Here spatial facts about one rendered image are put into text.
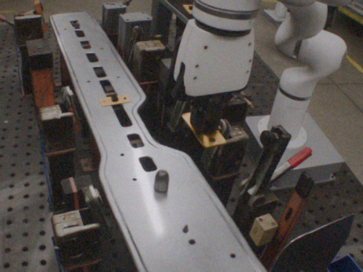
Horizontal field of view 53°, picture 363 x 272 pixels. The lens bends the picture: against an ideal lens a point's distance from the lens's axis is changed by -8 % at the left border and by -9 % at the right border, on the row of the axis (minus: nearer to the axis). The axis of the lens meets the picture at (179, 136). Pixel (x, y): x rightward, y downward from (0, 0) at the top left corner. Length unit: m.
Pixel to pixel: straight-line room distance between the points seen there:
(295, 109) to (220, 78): 0.81
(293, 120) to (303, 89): 0.13
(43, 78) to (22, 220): 0.48
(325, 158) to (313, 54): 0.40
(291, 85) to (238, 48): 0.77
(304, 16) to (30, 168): 0.97
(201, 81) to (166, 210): 0.36
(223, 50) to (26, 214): 0.86
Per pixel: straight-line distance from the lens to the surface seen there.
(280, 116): 1.34
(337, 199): 1.42
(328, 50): 1.20
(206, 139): 0.58
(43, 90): 1.37
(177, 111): 1.01
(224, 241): 0.78
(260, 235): 0.75
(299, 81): 1.26
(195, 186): 0.86
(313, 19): 1.02
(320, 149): 1.44
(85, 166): 1.32
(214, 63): 0.51
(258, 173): 0.77
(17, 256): 1.12
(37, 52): 1.31
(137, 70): 1.23
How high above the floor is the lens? 1.61
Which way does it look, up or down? 38 degrees down
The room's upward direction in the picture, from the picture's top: 8 degrees clockwise
